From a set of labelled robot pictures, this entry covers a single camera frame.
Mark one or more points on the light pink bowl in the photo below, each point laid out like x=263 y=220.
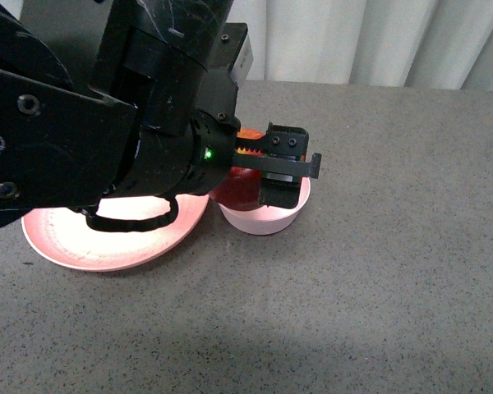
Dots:
x=267 y=220

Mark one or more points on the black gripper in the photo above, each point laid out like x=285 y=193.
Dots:
x=187 y=139

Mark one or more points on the pink plate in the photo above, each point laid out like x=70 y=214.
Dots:
x=63 y=237

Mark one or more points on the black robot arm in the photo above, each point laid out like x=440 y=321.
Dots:
x=113 y=109

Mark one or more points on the white curtain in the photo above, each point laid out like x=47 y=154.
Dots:
x=422 y=44

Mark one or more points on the red apple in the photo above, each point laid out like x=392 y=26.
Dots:
x=240 y=190

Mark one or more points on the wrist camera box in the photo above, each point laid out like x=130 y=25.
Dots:
x=232 y=52

